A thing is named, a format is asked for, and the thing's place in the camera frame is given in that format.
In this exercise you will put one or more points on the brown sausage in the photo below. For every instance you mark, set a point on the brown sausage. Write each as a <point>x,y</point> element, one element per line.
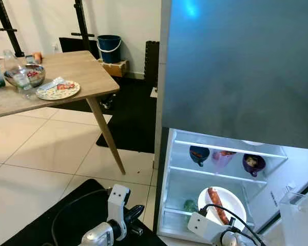
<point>216,200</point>

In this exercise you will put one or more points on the white bowl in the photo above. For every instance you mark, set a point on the white bowl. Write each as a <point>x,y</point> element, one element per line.
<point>253,142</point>
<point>238,205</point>

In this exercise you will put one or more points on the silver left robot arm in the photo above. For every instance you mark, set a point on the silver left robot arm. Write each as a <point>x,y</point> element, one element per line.
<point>96,237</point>

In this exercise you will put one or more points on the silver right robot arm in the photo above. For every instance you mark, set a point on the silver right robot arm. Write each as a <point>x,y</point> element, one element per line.
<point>236,240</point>

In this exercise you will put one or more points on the glass fridge shelf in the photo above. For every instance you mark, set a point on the glass fridge shelf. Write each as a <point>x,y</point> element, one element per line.
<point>223,148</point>
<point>197,171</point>

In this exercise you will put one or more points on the grey two-door fridge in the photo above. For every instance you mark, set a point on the grey two-door fridge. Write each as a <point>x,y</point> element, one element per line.
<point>287,169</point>

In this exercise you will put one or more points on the white-lined fridge main door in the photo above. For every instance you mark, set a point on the white-lined fridge main door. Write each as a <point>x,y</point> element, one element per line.
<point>300,220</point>

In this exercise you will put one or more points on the grey fridge freezer door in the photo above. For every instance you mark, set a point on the grey fridge freezer door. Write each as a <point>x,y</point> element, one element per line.
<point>241,66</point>

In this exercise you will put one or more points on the clear crisper drawer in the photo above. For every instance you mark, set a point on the clear crisper drawer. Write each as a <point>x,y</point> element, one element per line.
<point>172,223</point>

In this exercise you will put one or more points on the green vegetables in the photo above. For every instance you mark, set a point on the green vegetables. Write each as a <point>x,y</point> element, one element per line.
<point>190,206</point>

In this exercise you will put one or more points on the dark blue cup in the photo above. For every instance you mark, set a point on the dark blue cup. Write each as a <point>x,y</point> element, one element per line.
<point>199,153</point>

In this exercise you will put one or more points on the pink cup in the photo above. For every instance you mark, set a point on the pink cup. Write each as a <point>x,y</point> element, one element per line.
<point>222,160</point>

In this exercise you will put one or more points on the black kettlebell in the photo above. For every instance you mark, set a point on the black kettlebell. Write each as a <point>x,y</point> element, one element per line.
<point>109,102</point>

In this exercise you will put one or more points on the purple cup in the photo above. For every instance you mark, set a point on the purple cup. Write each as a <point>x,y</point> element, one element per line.
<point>253,164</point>

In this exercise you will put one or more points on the light wooden table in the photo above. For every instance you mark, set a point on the light wooden table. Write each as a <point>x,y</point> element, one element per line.
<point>95,77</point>

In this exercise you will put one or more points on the floral round plate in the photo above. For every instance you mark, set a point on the floral round plate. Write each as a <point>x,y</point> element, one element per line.
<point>54,95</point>

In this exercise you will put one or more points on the red sachet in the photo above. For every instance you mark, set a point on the red sachet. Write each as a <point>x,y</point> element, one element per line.
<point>65,86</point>

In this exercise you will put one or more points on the wooden box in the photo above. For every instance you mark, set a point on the wooden box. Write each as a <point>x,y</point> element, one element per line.
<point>118,68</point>

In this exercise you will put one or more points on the black foam mat stack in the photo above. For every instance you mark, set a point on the black foam mat stack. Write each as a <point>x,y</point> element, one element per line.
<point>151,66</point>

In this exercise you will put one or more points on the white blue sachet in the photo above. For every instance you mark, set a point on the white blue sachet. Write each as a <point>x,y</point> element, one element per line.
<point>52,83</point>

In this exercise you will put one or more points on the blue bucket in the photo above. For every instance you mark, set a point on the blue bucket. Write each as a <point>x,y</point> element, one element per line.
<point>109,51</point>

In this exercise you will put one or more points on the steel bowl of red candies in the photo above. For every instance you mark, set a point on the steel bowl of red candies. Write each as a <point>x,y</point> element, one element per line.
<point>40,74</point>

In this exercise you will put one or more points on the clear plastic water bottle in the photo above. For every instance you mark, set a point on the clear plastic water bottle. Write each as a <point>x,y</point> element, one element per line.
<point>20,82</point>

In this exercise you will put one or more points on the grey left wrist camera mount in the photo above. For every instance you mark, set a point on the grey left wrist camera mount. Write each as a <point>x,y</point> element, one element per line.
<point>119,196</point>

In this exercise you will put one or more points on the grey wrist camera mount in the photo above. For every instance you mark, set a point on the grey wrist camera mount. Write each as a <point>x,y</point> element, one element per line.
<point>203,225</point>
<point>119,196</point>

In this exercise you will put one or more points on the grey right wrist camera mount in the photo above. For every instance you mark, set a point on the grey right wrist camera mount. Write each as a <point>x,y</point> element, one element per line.
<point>203,225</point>

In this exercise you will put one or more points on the black wall panel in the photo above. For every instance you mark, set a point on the black wall panel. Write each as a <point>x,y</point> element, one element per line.
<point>72,45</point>

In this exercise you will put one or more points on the white wall socket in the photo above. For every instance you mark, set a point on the white wall socket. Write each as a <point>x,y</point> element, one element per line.
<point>56,48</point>

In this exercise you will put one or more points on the black rack post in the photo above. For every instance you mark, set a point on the black rack post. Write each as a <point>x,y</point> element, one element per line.
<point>82,18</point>
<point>4,20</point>

